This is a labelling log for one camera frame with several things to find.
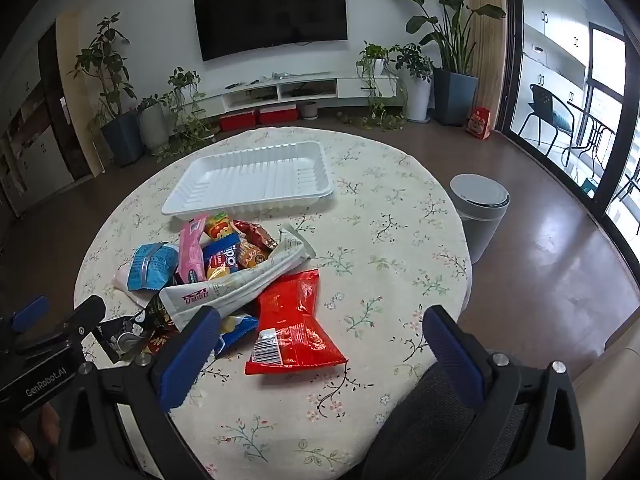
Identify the floral tablecloth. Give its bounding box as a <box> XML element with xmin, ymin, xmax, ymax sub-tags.
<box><xmin>72</xmin><ymin>126</ymin><xmax>474</xmax><ymax>480</ymax></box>

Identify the white plastic tray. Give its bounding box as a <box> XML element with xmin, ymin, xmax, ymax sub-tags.
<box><xmin>162</xmin><ymin>141</ymin><xmax>334</xmax><ymax>220</ymax></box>

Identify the hanging vine plant right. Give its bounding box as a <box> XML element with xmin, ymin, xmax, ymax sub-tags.
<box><xmin>336</xmin><ymin>42</ymin><xmax>406</xmax><ymax>131</ymax></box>

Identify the red checkered snack pack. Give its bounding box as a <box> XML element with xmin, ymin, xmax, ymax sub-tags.
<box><xmin>232</xmin><ymin>219</ymin><xmax>278</xmax><ymax>252</ymax></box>

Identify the orange biscuit pack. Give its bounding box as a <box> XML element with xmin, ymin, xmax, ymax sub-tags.
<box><xmin>236</xmin><ymin>238</ymin><xmax>269</xmax><ymax>269</ymax></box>

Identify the small grey pot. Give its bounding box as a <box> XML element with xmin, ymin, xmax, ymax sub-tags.
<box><xmin>298</xmin><ymin>101</ymin><xmax>319</xmax><ymax>120</ymax></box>

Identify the wooden cabinet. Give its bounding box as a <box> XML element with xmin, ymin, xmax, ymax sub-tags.
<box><xmin>1</xmin><ymin>26</ymin><xmax>91</xmax><ymax>216</ymax></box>

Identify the red storage box right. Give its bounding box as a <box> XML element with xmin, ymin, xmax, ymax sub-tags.
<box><xmin>258</xmin><ymin>103</ymin><xmax>298</xmax><ymax>125</ymax></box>

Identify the trailing vine plant left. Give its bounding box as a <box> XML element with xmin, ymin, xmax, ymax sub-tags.
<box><xmin>155</xmin><ymin>66</ymin><xmax>218</xmax><ymax>162</ymax></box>

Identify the red paper bag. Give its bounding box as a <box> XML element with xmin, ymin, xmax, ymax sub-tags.
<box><xmin>465</xmin><ymin>106</ymin><xmax>491</xmax><ymax>140</ymax></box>

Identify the white long snack bag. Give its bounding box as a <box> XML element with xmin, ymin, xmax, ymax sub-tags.
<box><xmin>158</xmin><ymin>223</ymin><xmax>317</xmax><ymax>330</ymax></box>

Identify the red snack bag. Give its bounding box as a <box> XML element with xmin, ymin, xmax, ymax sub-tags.
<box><xmin>244</xmin><ymin>269</ymin><xmax>347</xmax><ymax>375</ymax></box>

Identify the black wall television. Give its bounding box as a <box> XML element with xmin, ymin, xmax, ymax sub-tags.
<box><xmin>193</xmin><ymin>0</ymin><xmax>348</xmax><ymax>62</ymax></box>

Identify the plant in ribbed white pot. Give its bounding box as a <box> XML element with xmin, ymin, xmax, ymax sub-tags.
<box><xmin>137</xmin><ymin>94</ymin><xmax>169</xmax><ymax>153</ymax></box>

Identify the black balcony chair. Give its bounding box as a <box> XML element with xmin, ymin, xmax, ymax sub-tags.
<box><xmin>513</xmin><ymin>84</ymin><xmax>576</xmax><ymax>156</ymax></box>

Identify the tall plant blue pot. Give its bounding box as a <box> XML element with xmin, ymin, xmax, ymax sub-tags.
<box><xmin>406</xmin><ymin>0</ymin><xmax>506</xmax><ymax>126</ymax></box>
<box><xmin>70</xmin><ymin>12</ymin><xmax>144</xmax><ymax>167</ymax></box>

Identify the light blue snack bag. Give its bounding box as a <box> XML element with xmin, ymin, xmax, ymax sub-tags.
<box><xmin>127</xmin><ymin>243</ymin><xmax>179</xmax><ymax>292</ymax></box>

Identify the blue yellow Tipo cake pack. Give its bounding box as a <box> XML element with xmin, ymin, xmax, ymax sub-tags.
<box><xmin>203</xmin><ymin>233</ymin><xmax>240</xmax><ymax>280</ymax></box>

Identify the pink snack bar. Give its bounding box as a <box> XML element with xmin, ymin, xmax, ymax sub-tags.
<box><xmin>178</xmin><ymin>214</ymin><xmax>207</xmax><ymax>284</ymax></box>

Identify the black snack bag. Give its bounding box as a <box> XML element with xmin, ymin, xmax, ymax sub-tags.
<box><xmin>92</xmin><ymin>295</ymin><xmax>178</xmax><ymax>363</ymax></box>

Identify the tall plant blue pot right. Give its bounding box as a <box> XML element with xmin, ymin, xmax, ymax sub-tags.
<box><xmin>406</xmin><ymin>0</ymin><xmax>506</xmax><ymax>126</ymax></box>

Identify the red storage box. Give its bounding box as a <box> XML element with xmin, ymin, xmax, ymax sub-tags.
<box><xmin>258</xmin><ymin>103</ymin><xmax>298</xmax><ymax>125</ymax></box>
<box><xmin>219</xmin><ymin>110</ymin><xmax>257</xmax><ymax>131</ymax></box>

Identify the white TV console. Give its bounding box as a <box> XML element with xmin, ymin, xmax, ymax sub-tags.
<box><xmin>198</xmin><ymin>73</ymin><xmax>397</xmax><ymax>116</ymax></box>

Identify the yellow red snack pack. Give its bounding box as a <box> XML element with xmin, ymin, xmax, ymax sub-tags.
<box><xmin>204</xmin><ymin>212</ymin><xmax>234</xmax><ymax>240</ymax></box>

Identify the left hand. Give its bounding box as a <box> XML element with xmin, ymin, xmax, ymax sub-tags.
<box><xmin>11</xmin><ymin>402</ymin><xmax>61</xmax><ymax>465</ymax></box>

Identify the grey trash bin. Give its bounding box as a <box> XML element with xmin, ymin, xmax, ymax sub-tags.
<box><xmin>449</xmin><ymin>174</ymin><xmax>511</xmax><ymax>264</ymax></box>

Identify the red storage box left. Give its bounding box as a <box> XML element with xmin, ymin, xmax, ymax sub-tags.
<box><xmin>219</xmin><ymin>110</ymin><xmax>257</xmax><ymax>131</ymax></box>

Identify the pale pink snack pack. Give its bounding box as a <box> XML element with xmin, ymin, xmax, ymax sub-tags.
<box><xmin>112</xmin><ymin>262</ymin><xmax>153</xmax><ymax>308</ymax></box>

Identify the plant in white pot right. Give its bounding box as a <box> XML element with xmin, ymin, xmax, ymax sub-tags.
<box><xmin>390</xmin><ymin>42</ymin><xmax>433</xmax><ymax>124</ymax></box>

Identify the tall plant blue pot left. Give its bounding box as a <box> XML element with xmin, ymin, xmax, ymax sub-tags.
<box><xmin>70</xmin><ymin>12</ymin><xmax>144</xmax><ymax>167</ymax></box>

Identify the balcony glass table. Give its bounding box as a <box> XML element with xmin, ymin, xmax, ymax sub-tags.
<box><xmin>562</xmin><ymin>102</ymin><xmax>615</xmax><ymax>182</ymax></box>

